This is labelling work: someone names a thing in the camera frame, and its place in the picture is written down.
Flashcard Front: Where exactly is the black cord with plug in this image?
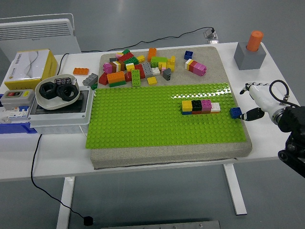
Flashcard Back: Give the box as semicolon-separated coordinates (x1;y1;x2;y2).
30;134;94;226

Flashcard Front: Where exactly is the black toy brick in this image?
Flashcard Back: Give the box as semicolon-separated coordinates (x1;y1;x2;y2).
191;100;203;112

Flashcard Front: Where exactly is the white circuit breaker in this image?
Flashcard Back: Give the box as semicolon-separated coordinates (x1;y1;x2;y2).
0;106;31;125

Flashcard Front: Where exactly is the light grey toy brick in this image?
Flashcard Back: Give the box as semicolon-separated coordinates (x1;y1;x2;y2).
142;62;154;78

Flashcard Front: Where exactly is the grey metal plate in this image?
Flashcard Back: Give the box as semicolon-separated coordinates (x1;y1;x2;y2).
100;220;221;229

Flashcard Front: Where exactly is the long red toy brick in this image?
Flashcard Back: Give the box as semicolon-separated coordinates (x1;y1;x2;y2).
118;52;135;62

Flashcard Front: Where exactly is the lime green toy brick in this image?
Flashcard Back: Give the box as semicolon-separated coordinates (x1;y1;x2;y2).
150;56;168;69

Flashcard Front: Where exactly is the white table leg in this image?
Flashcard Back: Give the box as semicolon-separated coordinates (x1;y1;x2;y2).
56;176;76;229
222;164;248;216

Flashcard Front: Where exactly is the grey push-button switch box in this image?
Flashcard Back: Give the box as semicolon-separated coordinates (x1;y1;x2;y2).
0;89;35;110

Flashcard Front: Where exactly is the white oval bowl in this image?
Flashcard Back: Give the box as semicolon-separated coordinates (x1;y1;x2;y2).
35;73;81;111

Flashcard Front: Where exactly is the brown and white brick stack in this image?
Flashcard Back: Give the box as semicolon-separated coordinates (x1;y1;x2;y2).
111;60;126;72

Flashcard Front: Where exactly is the grey cube block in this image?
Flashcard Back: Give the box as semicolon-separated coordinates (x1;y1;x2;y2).
234;41;267;71

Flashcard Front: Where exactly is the long black power cable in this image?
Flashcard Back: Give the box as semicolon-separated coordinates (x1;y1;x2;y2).
58;26;215;75

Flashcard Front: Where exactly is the long dark green toy brick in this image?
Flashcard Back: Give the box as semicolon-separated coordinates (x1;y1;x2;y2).
109;80;127;88

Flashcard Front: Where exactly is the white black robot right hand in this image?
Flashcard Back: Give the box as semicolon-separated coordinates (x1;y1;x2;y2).
239;82;285;121

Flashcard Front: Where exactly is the yellow and white tissue box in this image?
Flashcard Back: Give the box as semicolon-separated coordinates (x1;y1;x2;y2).
4;49;58;90

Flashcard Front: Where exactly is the orange flat toy brick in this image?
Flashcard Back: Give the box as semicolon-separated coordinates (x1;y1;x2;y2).
72;67;90;76

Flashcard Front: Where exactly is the red sloped toy brick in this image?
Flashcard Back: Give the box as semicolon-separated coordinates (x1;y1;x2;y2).
98;72;109;85

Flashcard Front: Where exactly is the grey electrical junction box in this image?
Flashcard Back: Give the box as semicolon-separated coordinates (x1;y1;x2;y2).
27;85;93;135

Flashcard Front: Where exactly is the long grey toy brick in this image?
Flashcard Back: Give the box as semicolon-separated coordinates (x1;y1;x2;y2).
82;73;99;87

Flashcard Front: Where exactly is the tall orange toy brick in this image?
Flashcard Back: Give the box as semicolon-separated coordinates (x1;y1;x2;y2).
147;48;157;62

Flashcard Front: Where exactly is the white panel heater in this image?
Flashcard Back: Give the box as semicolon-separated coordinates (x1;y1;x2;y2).
0;13;82;58

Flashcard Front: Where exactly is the orange cylinder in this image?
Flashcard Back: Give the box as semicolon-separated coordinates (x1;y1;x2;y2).
246;30;264;52

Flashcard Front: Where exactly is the grey-beige foam mat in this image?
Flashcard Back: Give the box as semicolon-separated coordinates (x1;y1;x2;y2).
90;46;253;170

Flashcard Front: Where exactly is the lime green flat plate brick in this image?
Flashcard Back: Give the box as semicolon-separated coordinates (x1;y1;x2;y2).
131;70;142;87

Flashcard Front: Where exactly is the green studded baseplate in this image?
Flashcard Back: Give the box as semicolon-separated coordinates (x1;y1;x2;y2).
85;83;247;149

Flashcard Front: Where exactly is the large black plastic nut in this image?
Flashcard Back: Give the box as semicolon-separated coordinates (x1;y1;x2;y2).
56;84;78;102
39;82;58;100

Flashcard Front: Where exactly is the metal floor socket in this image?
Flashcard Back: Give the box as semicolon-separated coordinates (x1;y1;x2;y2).
203;28;219;45

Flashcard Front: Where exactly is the long orange toy brick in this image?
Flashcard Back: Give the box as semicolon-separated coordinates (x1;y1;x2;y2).
107;71;126;84

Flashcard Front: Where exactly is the small purple circuit board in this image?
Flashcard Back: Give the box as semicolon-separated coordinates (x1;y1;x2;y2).
54;76;72;85

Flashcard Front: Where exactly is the tall yellow toy brick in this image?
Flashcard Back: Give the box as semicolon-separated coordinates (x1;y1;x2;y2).
166;55;176;72

